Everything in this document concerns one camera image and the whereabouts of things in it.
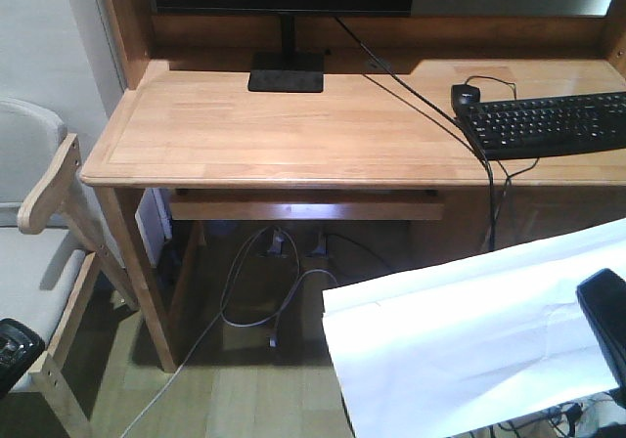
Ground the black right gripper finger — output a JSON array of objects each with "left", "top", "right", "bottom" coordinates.
[{"left": 576, "top": 269, "right": 625, "bottom": 387}]

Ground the white paper sheet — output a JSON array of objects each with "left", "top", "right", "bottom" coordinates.
[{"left": 323, "top": 220, "right": 625, "bottom": 437}]

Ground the black stapler with orange band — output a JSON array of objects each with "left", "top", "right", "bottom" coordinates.
[{"left": 1, "top": 318, "right": 45, "bottom": 398}]

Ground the wooden desk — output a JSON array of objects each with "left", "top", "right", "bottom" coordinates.
[{"left": 80, "top": 0, "right": 625, "bottom": 372}]

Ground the black keyboard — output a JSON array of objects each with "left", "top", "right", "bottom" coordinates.
[{"left": 453, "top": 92, "right": 625, "bottom": 160}]

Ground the black computer mouse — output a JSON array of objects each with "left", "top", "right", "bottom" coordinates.
[{"left": 450, "top": 83, "right": 481, "bottom": 113}]

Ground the wooden chair white cushion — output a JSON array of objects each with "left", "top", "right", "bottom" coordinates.
[{"left": 1, "top": 98, "right": 138, "bottom": 437}]

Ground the black monitor cable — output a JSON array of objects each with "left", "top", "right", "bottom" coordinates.
[{"left": 334, "top": 15, "right": 498, "bottom": 253}]

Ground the grey desk cable grommet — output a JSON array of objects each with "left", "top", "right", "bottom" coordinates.
[{"left": 366, "top": 59, "right": 388, "bottom": 71}]

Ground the grey cable under desk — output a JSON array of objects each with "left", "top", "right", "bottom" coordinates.
[{"left": 116, "top": 226, "right": 338, "bottom": 438}]

